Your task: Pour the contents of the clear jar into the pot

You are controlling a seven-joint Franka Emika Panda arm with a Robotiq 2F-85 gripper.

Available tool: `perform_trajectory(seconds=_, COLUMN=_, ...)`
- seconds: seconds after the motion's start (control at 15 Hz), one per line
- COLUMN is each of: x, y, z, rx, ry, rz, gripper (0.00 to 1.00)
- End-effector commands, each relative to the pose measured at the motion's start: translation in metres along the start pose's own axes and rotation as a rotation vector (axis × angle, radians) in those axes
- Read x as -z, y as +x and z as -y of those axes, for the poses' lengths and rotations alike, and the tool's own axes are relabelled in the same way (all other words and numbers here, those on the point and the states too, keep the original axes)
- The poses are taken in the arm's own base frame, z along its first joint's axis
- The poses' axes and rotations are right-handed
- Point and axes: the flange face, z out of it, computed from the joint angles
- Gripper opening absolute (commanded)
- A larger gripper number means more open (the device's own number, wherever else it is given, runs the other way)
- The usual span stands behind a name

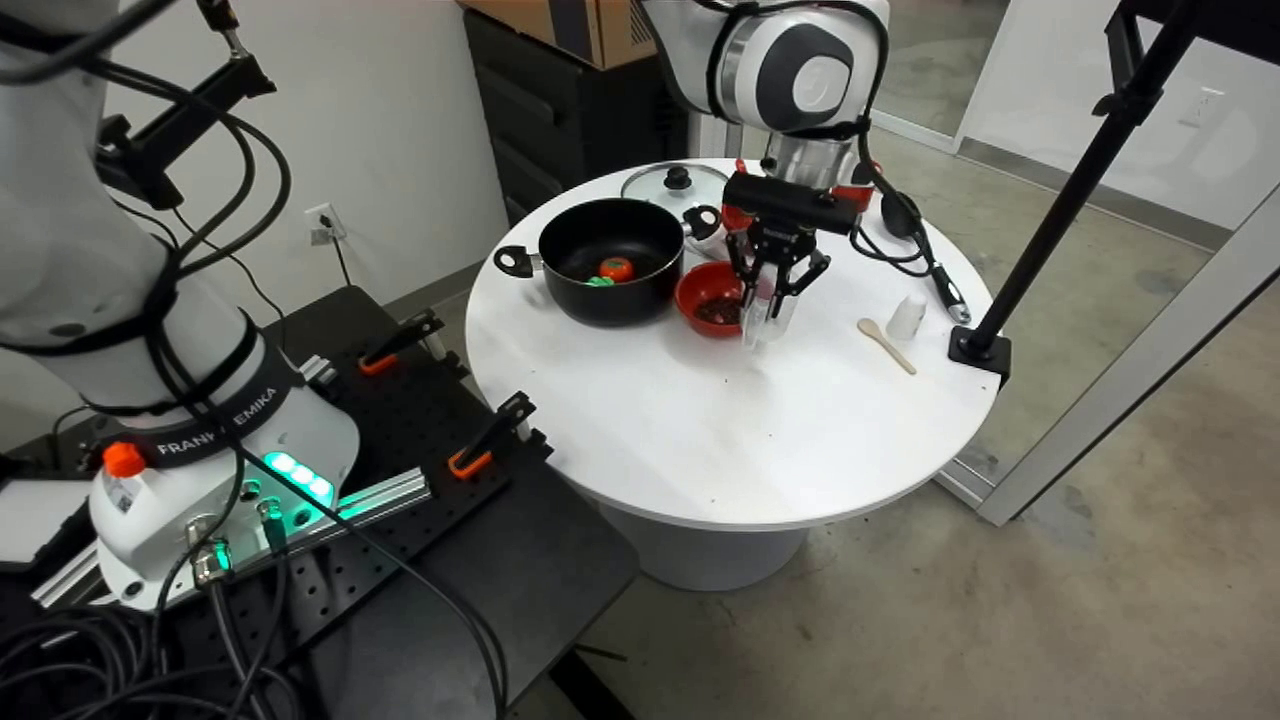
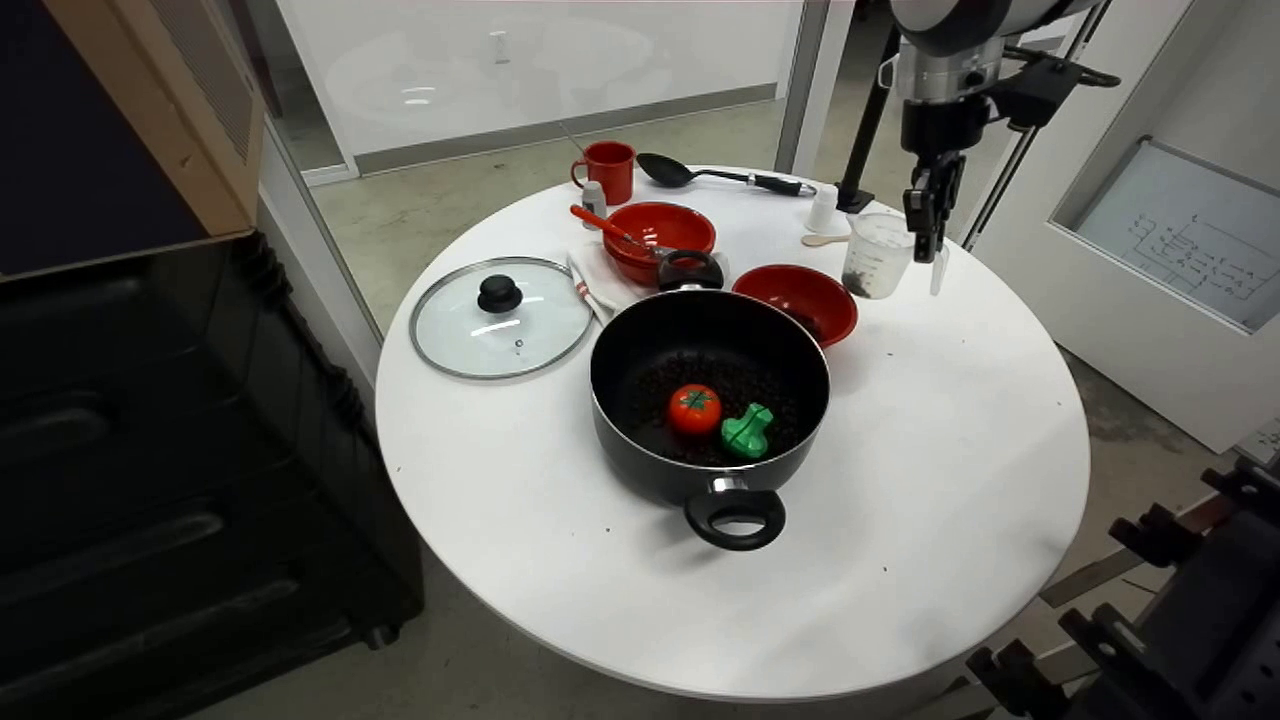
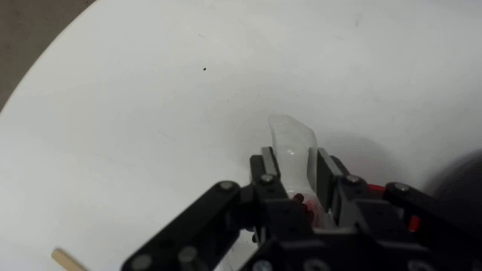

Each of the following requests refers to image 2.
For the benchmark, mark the black ladle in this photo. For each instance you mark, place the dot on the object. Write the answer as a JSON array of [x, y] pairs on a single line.
[[665, 169]]

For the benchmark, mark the red bowl with dark contents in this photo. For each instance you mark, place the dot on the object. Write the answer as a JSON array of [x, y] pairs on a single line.
[[801, 300]]

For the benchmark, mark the black cooking pot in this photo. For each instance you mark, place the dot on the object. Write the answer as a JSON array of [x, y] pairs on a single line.
[[707, 360]]

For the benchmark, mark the grey metal glass wall frame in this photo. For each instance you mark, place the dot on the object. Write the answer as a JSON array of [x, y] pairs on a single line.
[[812, 82]]

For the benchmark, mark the orange toy tomato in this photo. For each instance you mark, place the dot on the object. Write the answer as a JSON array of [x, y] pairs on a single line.
[[692, 411]]

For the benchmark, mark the red cup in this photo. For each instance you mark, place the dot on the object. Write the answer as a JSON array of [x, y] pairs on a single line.
[[609, 169]]

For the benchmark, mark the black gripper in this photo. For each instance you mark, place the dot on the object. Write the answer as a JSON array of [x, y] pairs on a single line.
[[946, 132]]

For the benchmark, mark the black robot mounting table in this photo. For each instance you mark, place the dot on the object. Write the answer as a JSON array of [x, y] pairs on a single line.
[[1225, 627]]

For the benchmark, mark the green toy vegetable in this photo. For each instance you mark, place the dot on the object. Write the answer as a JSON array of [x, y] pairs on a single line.
[[749, 435]]

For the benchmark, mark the black cabinet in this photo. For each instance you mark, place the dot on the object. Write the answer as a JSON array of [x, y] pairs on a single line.
[[175, 504]]

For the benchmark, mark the red plastic spoon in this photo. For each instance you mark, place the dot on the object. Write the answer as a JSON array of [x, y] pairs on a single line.
[[605, 225]]

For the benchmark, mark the small grey shaker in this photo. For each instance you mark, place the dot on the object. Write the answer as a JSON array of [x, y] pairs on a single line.
[[594, 198]]

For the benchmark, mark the clear plastic jar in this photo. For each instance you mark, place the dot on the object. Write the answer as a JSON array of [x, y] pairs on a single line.
[[877, 255]]

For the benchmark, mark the red bowl with spoon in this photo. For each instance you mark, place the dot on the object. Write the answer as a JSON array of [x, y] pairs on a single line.
[[665, 225]]

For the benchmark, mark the glass pot lid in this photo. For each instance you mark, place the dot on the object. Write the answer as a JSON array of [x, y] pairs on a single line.
[[501, 320]]

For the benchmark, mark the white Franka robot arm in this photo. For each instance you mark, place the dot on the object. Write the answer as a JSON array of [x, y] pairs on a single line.
[[961, 25]]

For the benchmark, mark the black orange bar clamp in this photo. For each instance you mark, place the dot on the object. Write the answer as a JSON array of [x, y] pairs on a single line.
[[1027, 672], [1160, 536]]

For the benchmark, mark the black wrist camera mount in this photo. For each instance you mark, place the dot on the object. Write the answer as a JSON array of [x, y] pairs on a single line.
[[1055, 82]]

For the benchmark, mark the black tripod stand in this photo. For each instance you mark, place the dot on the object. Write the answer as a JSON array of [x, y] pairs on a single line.
[[863, 160]]

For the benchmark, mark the small white bottle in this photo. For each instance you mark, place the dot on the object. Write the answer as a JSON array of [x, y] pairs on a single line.
[[823, 215]]

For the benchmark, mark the white door with window panel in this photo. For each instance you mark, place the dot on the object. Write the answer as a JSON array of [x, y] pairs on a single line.
[[1147, 345]]

